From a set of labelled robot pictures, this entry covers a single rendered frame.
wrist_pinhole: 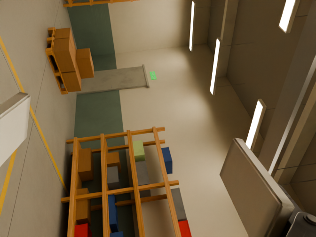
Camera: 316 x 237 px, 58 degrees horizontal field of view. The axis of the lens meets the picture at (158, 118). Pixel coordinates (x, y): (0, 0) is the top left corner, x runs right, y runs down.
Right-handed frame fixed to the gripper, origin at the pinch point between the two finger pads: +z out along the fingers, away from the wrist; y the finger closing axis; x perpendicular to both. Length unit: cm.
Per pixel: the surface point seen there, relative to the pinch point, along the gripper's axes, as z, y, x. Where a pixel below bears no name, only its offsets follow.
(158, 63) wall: 939, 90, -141
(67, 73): 588, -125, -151
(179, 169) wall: 537, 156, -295
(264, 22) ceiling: 627, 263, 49
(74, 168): 487, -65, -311
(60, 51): 557, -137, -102
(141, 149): 530, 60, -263
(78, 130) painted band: 670, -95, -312
